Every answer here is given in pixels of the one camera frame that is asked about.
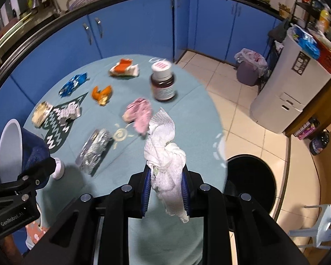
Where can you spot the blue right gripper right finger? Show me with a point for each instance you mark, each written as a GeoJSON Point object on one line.
{"type": "Point", "coordinates": [185, 191]}

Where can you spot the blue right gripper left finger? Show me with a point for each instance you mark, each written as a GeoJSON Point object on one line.
{"type": "Point", "coordinates": [146, 189]}

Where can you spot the white paper towel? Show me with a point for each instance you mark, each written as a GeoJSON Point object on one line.
{"type": "Point", "coordinates": [166, 162]}

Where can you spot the clear plastic round lid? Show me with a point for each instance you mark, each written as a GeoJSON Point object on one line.
{"type": "Point", "coordinates": [11, 151]}

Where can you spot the silver foil snack bag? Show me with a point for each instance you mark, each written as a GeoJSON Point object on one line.
{"type": "Point", "coordinates": [92, 150]}

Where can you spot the pink wrapper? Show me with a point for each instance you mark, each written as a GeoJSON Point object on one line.
{"type": "Point", "coordinates": [139, 112]}

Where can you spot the orange peel piece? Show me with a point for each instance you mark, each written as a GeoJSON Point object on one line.
{"type": "Point", "coordinates": [102, 96]}

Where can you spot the beige snack wrapper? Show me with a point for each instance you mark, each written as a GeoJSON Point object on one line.
{"type": "Point", "coordinates": [40, 113]}

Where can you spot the brown medicine bottle white cap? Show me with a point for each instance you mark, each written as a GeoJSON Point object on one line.
{"type": "Point", "coordinates": [162, 81]}

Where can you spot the white patterned wrapper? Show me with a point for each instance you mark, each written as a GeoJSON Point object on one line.
{"type": "Point", "coordinates": [70, 112]}

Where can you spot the orange white paper box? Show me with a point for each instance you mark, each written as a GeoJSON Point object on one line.
{"type": "Point", "coordinates": [125, 68]}

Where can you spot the blue foil wrapper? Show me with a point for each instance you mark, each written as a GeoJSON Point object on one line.
{"type": "Point", "coordinates": [73, 83]}

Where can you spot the black round trash bin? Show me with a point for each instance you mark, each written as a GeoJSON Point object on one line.
{"type": "Point", "coordinates": [250, 175]}

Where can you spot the tall white trash can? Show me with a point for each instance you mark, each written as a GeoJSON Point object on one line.
{"type": "Point", "coordinates": [296, 79]}

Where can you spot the blue kitchen cabinets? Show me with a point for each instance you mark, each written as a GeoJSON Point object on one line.
{"type": "Point", "coordinates": [105, 28]}

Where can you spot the small white plastic cup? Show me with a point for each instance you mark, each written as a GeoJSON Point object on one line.
{"type": "Point", "coordinates": [59, 169]}

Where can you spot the light blue tablecloth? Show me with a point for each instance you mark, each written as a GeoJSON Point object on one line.
{"type": "Point", "coordinates": [110, 128]}

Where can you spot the grey bin with bag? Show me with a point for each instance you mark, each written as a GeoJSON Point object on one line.
{"type": "Point", "coordinates": [251, 66]}

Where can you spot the dark jar on floor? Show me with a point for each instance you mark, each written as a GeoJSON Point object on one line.
{"type": "Point", "coordinates": [319, 142]}

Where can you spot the white plastic chair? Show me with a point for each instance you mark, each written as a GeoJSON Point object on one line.
{"type": "Point", "coordinates": [320, 232]}

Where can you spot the blue plastic package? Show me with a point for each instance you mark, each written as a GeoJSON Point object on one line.
{"type": "Point", "coordinates": [306, 41]}

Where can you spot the red plastic basket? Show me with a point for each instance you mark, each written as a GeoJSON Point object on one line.
{"type": "Point", "coordinates": [324, 46]}

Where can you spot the black metal shelf rack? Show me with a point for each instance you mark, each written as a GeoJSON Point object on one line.
{"type": "Point", "coordinates": [309, 13]}

